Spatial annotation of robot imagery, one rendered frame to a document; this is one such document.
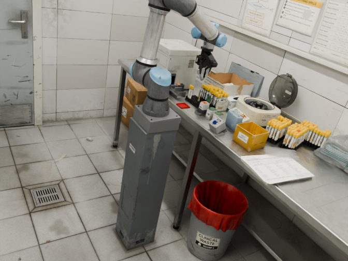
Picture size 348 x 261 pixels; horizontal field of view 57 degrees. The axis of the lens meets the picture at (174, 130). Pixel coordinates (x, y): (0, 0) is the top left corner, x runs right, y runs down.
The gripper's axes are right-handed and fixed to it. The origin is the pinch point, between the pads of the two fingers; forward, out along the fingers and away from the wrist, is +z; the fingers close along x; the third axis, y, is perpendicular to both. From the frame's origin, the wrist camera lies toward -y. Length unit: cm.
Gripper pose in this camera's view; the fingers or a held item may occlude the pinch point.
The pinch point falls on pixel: (202, 79)
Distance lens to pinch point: 213.9
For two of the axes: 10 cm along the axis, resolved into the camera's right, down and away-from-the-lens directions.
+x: -8.3, 1.1, -5.4
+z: -1.8, 8.7, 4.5
